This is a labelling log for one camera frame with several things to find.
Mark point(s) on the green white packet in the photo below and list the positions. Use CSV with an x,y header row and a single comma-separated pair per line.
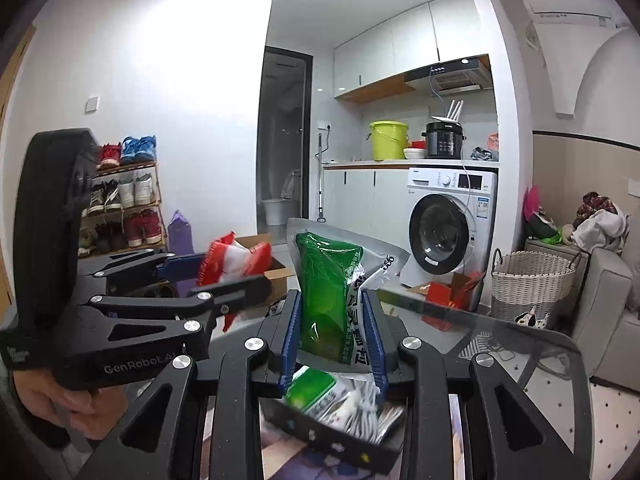
x,y
307,390

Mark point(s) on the red cardboard box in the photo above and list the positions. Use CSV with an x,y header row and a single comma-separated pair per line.
x,y
447,300

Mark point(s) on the wicker laundry basket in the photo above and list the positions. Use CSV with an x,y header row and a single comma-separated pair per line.
x,y
532,285

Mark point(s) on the black pressure cooker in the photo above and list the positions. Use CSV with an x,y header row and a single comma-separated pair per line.
x,y
444,140

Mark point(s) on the person's left hand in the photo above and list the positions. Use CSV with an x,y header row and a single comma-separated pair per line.
x,y
50,402

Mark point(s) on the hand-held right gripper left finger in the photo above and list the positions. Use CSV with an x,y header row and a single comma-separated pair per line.
x,y
287,330

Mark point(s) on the flat mop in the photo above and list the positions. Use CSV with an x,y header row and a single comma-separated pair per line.
x,y
321,180

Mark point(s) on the white wall cabinets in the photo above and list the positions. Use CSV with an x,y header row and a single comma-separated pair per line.
x,y
390,50

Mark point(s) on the shoe rack with shoes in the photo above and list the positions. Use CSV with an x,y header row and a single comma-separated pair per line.
x,y
130,195

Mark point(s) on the black cardboard box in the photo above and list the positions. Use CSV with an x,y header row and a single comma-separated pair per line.
x,y
325,442

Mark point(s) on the striped rug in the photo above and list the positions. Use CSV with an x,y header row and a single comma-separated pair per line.
x,y
480,345

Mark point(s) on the red white packet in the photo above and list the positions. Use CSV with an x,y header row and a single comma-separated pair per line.
x,y
235,260

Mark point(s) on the white toilet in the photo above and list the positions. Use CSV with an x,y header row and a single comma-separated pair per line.
x,y
277,210

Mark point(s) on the orange plastic bag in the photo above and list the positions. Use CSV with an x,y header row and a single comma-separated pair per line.
x,y
493,140

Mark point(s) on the white base cabinets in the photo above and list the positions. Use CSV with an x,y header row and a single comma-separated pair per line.
x,y
360,200

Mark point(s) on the white washing machine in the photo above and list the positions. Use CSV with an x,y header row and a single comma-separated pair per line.
x,y
445,230

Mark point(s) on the green plastic bucket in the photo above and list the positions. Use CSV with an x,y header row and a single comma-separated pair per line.
x,y
389,140

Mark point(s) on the grey cloth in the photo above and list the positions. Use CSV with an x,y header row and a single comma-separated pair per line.
x,y
484,154

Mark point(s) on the grey sofa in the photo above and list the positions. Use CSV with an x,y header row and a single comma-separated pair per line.
x,y
600,300

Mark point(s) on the purple yoga mat bag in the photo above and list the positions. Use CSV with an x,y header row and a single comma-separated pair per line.
x,y
180,235

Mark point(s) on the white router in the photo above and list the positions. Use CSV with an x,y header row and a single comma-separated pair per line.
x,y
454,111

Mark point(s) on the pile of clothes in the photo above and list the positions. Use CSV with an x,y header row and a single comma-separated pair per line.
x,y
600,225

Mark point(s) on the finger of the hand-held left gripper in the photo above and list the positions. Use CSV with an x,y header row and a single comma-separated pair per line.
x,y
180,264
235,292

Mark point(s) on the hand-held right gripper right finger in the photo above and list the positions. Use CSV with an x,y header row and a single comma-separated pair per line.
x,y
374,340

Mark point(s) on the white wall socket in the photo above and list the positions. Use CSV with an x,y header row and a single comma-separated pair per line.
x,y
324,127

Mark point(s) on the silver green pouch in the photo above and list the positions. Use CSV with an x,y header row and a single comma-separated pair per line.
x,y
320,280

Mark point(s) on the wooden shoe rack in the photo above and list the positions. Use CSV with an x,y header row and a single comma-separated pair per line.
x,y
161,200

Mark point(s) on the grey square pillow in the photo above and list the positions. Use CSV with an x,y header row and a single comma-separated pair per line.
x,y
632,285

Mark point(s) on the red white bowl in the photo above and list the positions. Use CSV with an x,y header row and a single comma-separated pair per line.
x,y
415,151

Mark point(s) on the brown cardboard box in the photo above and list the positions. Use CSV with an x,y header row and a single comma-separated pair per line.
x,y
280,272

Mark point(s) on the pink and green bag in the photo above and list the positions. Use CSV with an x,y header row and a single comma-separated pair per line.
x,y
537,215

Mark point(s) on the white air conditioner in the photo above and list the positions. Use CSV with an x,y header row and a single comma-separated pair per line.
x,y
565,2

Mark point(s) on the black white plush slipper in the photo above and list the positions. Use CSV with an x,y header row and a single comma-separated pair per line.
x,y
531,319

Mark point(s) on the white wall switch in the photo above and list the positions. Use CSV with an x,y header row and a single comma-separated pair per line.
x,y
91,104

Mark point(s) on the range hood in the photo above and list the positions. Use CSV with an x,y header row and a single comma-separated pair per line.
x,y
450,77

